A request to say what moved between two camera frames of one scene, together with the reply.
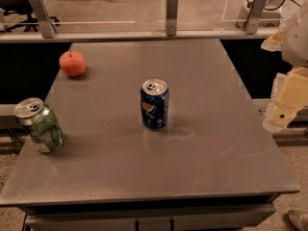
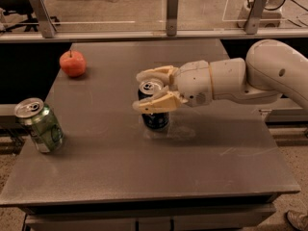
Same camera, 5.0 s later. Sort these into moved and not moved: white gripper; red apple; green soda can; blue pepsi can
Moved: white gripper
Not moved: red apple; blue pepsi can; green soda can
